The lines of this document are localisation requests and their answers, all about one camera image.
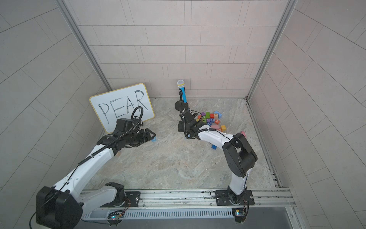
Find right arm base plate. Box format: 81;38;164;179
214;189;255;206

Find aluminium mounting rail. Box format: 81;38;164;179
67;186;295;213

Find blue toy microphone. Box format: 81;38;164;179
177;79;187;103

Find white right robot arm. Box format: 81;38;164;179
178;110;258;206

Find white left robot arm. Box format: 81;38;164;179
31;117;156;229

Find circuit board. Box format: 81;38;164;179
107;211;124;225
232;209;248;223

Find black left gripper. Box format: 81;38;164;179
124;128;157;147

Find right circuit board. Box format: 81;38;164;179
232;209;248;223

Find black microphone stand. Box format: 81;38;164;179
174;100;189;112

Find left circuit board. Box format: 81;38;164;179
107;211;124;225

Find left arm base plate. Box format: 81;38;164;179
101;191;141;208

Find light blue arch block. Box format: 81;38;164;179
214;111;222;119

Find whiteboard with PEAR text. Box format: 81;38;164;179
89;83;155;133

